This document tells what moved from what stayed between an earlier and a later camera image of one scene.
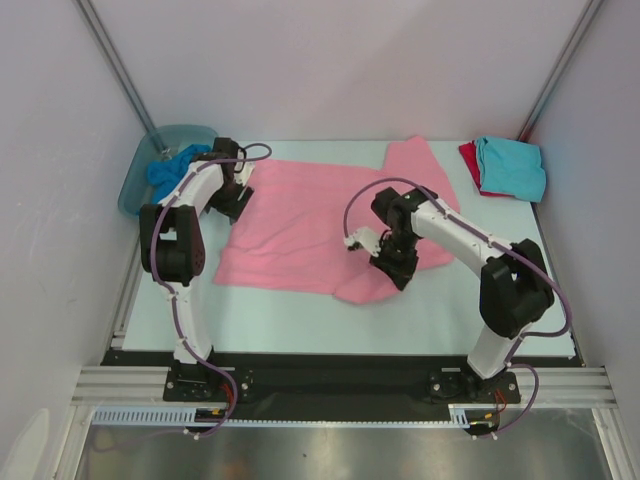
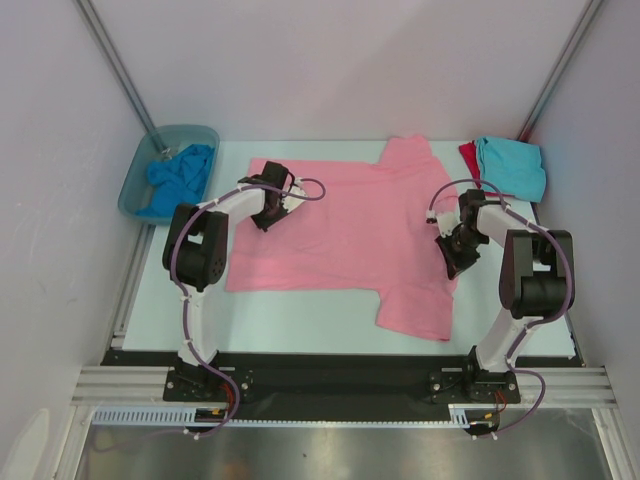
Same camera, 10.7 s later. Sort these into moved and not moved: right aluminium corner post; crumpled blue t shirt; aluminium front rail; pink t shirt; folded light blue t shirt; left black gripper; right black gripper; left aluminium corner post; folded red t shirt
Moved: right black gripper; pink t shirt; left black gripper
Not moved: folded red t shirt; right aluminium corner post; aluminium front rail; crumpled blue t shirt; folded light blue t shirt; left aluminium corner post
